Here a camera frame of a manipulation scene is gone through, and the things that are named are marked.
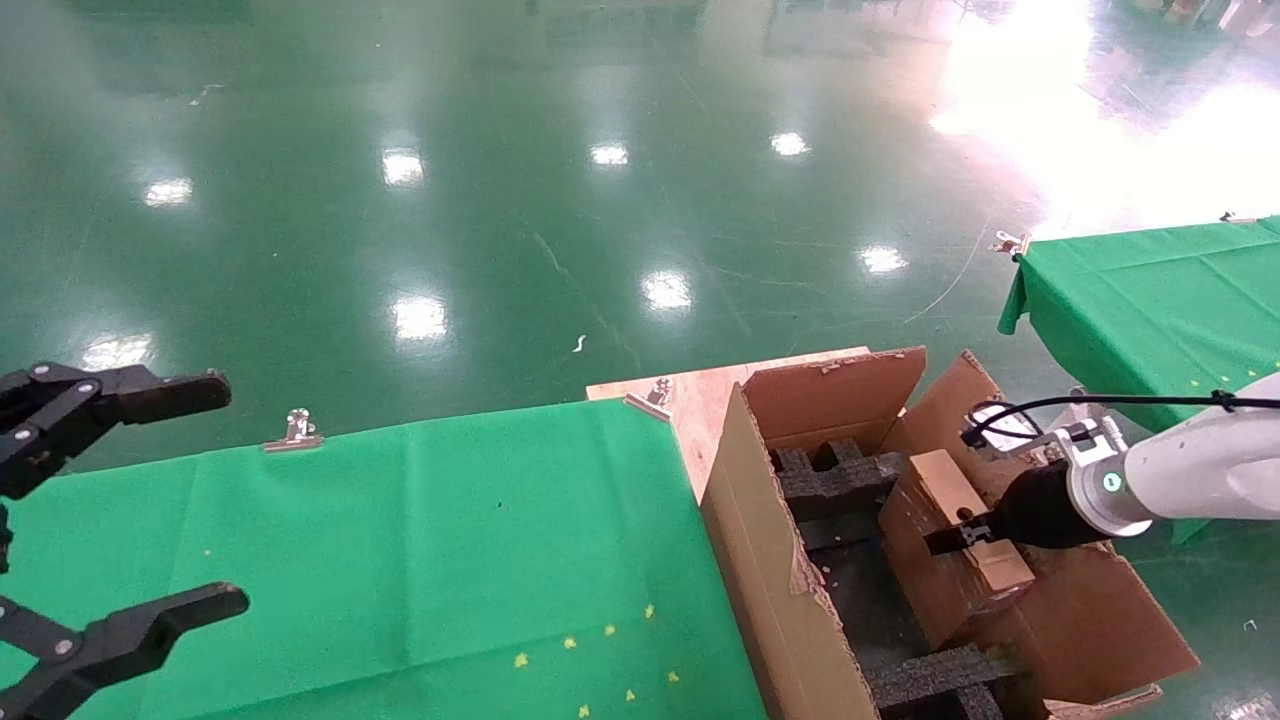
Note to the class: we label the large open brown carton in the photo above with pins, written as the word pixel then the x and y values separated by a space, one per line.
pixel 760 560

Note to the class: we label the black foam insert block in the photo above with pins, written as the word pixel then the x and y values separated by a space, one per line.
pixel 840 480
pixel 930 675

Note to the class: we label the small brown cardboard box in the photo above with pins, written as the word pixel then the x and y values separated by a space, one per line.
pixel 930 560

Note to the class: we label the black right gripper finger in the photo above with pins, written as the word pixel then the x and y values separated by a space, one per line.
pixel 950 541

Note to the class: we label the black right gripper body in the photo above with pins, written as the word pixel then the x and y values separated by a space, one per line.
pixel 1045 510

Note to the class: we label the green cloth with yellow stars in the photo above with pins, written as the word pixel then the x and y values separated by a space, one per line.
pixel 1140 300
pixel 400 560

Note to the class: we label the black foam bottom sheet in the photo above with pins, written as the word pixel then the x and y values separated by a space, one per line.
pixel 860 600

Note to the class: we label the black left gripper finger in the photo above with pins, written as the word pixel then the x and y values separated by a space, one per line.
pixel 150 395
pixel 130 640

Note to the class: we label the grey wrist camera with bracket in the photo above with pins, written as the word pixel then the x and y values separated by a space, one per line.
pixel 1080 440

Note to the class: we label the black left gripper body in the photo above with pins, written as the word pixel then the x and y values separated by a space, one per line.
pixel 3 540

